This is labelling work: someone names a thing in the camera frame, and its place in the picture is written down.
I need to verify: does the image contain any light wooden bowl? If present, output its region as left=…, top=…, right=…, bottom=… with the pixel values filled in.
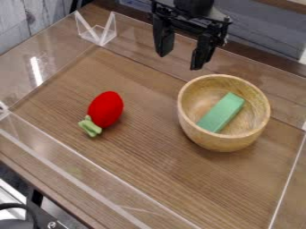
left=176, top=74, right=271, bottom=152

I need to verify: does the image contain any red plush strawberry toy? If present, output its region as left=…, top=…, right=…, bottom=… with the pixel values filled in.
left=77, top=91, right=124, bottom=137

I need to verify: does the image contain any black table leg bracket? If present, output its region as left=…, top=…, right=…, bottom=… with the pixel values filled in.
left=27, top=190, right=68, bottom=229

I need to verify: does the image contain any clear acrylic tray wall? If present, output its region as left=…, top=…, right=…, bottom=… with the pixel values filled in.
left=0, top=102, right=199, bottom=229

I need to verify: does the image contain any black cable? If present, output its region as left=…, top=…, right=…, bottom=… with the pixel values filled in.
left=0, top=203, right=40, bottom=229

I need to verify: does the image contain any clear acrylic corner bracket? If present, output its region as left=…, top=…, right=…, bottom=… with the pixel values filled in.
left=73, top=12, right=117, bottom=47

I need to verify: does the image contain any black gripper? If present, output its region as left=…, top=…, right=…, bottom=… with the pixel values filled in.
left=151, top=0, right=232, bottom=71

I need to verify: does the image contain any green rectangular block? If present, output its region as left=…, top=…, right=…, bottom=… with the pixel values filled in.
left=196, top=92, right=244, bottom=133

